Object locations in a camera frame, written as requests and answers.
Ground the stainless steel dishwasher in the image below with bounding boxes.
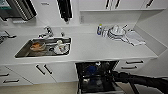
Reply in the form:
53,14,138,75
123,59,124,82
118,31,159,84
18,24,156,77
74,60,125,94

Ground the white wall cabinet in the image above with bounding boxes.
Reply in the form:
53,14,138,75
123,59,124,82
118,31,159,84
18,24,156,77
78,0,166,13

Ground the white wall outlet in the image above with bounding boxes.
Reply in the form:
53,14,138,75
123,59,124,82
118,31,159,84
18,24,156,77
79,15,85,24

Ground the white two-door base cabinet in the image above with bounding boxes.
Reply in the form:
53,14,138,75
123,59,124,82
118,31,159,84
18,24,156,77
4,61,79,86

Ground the small wall label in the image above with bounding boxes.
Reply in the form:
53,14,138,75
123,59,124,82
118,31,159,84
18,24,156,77
40,2,50,7

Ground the black wall soap dispenser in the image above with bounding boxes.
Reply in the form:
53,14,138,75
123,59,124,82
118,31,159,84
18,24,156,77
56,0,74,24

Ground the pile of white dishes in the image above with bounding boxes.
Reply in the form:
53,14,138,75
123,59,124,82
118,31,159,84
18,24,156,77
106,24,128,42

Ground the small clear soap bottle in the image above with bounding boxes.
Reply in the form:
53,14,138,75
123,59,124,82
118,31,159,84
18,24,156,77
59,29,65,38

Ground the blue label bottle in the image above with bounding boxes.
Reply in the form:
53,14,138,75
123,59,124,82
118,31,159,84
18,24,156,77
96,23,103,37

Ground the stainless steel sink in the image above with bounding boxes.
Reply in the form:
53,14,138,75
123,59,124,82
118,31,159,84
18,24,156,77
14,36,73,59

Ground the white mug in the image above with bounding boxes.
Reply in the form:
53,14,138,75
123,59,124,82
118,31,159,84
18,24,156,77
53,39,70,56

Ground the small white bottle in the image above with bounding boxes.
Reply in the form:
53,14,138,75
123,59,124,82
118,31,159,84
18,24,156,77
101,27,109,38

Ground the chrome faucet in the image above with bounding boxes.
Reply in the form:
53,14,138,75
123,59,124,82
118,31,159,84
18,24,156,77
37,25,55,39

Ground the steel paper towel dispenser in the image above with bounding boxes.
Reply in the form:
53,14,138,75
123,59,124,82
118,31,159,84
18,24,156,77
0,0,38,22

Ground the white drawer stack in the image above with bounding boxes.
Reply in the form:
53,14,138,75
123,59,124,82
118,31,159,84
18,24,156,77
114,57,151,75
0,65,34,88

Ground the orange bowl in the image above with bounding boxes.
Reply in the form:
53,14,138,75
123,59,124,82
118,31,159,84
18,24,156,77
29,41,47,53

